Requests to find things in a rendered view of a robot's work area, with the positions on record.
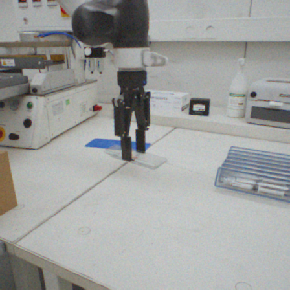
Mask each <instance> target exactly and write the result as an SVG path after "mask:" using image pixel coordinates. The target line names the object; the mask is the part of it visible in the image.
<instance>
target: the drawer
mask: <svg viewBox="0 0 290 290"><path fill-rule="evenodd" d="M30 83H31V82H28V83H24V84H18V85H15V86H11V87H5V88H2V89H0V100H2V99H6V98H10V97H13V96H17V95H23V94H26V93H30Z"/></svg>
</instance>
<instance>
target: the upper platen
mask: <svg viewBox="0 0 290 290"><path fill-rule="evenodd" d="M0 56H15V57H44V60H46V54H37V52H36V47H27V54H11V55H0ZM50 59H51V60H52V61H53V65H59V64H64V63H65V62H64V60H65V56H64V54H50Z"/></svg>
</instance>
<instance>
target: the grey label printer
mask: <svg viewBox="0 0 290 290"><path fill-rule="evenodd" d="M247 99H248V100H247V107H246V114H245V121H246V122H250V123H256V124H260V125H265V126H274V127H279V128H288V129H290V78H273V77H265V78H262V79H260V80H258V81H256V82H253V83H252V84H251V86H250V87H249V94H248V98H247Z"/></svg>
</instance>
